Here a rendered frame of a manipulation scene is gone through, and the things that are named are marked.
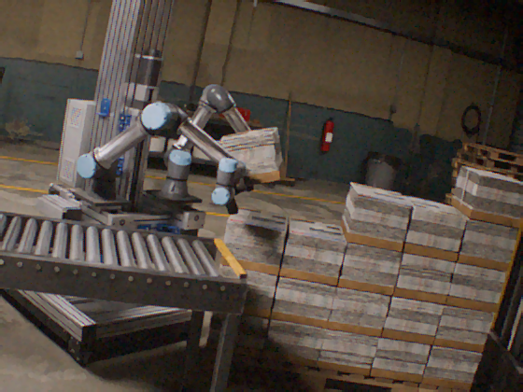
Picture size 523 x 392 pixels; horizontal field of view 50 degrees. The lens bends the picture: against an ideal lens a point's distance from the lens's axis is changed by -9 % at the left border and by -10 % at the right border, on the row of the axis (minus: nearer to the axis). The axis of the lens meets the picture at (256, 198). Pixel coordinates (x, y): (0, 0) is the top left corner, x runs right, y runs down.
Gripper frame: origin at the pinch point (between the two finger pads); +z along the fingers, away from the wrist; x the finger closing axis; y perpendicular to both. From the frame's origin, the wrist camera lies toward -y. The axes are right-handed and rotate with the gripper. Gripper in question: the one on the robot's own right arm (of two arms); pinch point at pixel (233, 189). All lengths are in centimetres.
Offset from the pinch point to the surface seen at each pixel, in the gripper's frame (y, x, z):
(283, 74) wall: 83, 12, 692
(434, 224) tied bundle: -33, -93, 6
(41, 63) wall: 168, 355, 546
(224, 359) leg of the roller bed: -51, 1, -80
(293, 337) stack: -79, -15, 3
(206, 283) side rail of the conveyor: -20, 0, -84
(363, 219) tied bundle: -25, -58, 4
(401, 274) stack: -56, -73, 5
